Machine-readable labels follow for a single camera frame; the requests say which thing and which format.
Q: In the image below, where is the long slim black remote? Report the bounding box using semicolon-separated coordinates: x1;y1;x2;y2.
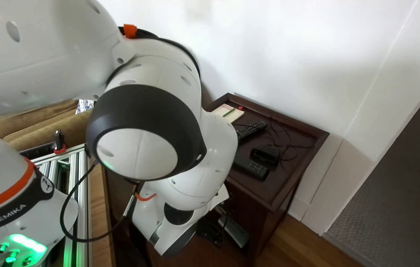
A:
232;149;272;182

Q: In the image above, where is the aluminium profile frame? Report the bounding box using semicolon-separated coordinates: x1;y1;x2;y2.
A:
20;142;92;267

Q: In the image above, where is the black remote with buttons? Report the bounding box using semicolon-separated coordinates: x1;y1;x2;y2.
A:
232;118;272;145

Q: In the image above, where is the black red clamp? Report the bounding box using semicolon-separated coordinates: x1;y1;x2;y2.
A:
51;128;69;155

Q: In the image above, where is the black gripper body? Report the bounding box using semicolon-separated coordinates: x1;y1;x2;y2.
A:
196;209;233;247

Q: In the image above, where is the dark wooden end table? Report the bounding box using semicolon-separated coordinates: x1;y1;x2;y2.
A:
201;91;331;267

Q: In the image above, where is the white notepad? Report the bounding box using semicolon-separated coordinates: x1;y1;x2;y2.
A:
213;102;247;125

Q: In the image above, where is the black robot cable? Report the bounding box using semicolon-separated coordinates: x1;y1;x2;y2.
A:
60;160;143;244

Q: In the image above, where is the green pen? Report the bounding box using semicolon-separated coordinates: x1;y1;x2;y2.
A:
220;106;238;120

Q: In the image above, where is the light wooden board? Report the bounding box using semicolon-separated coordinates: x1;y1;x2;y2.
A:
85;161;118;267

